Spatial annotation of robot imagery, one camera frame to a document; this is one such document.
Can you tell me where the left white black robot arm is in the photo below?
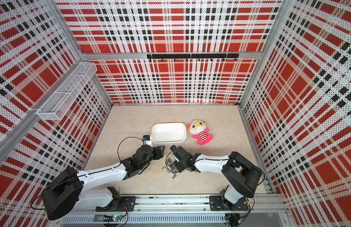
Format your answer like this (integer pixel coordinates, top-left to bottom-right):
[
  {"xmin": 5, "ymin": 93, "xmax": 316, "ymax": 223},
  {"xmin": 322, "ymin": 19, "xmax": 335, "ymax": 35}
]
[{"xmin": 40, "ymin": 145, "xmax": 165, "ymax": 220}]

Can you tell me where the pink white plush doll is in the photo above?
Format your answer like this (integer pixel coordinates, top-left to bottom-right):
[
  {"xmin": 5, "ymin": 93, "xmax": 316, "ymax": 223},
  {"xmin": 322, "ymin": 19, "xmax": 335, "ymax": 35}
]
[{"xmin": 187, "ymin": 120, "xmax": 213, "ymax": 145}]

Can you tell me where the black wall hook rail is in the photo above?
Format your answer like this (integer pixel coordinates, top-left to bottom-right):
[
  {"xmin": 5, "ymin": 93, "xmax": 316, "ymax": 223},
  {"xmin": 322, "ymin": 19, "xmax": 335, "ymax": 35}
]
[{"xmin": 147, "ymin": 54, "xmax": 240, "ymax": 60}]

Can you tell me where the white plastic storage box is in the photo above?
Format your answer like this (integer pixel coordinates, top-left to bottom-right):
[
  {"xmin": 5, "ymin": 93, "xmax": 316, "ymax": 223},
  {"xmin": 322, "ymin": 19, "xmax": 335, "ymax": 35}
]
[{"xmin": 150, "ymin": 123, "xmax": 187, "ymax": 146}]

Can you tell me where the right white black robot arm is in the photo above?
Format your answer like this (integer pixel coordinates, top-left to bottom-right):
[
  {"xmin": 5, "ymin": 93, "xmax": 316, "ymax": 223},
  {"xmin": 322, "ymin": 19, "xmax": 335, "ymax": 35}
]
[{"xmin": 170, "ymin": 145, "xmax": 265, "ymax": 211}]

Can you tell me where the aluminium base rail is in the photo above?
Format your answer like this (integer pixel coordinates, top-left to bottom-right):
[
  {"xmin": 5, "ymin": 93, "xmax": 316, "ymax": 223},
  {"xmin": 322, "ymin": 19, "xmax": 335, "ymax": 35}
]
[{"xmin": 50, "ymin": 194, "xmax": 294, "ymax": 227}]

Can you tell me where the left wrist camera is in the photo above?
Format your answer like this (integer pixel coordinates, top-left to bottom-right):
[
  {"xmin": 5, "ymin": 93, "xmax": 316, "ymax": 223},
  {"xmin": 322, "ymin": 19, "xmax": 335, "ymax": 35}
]
[{"xmin": 143, "ymin": 135, "xmax": 153, "ymax": 147}]

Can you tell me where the white wire mesh basket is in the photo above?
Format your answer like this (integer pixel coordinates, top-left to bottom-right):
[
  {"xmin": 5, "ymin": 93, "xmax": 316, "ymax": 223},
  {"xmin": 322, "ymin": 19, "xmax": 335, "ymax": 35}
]
[{"xmin": 36, "ymin": 62, "xmax": 97, "ymax": 121}]

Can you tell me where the green circuit board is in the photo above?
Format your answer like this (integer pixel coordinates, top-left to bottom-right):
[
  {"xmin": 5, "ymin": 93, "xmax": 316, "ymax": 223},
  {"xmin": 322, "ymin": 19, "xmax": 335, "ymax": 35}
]
[{"xmin": 103, "ymin": 215, "xmax": 123, "ymax": 222}]

